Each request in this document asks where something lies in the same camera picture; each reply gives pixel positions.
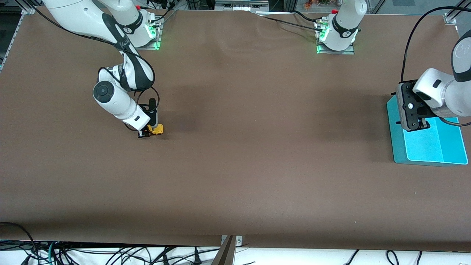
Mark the small metal edge bracket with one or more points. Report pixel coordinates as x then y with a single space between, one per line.
239 241

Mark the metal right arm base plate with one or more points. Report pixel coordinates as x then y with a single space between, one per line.
152 47

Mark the brown table cover sheet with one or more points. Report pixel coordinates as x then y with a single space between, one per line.
235 147

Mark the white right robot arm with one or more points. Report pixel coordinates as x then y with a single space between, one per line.
114 103

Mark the brown angled post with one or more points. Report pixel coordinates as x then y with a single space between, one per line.
224 257

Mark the grey background device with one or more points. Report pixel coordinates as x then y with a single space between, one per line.
239 5

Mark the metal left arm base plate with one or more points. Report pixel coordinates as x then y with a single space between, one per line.
338 52

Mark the teal plastic bin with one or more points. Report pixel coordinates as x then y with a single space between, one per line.
423 147

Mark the yellow beetle toy car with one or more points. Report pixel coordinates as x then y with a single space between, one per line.
157 129

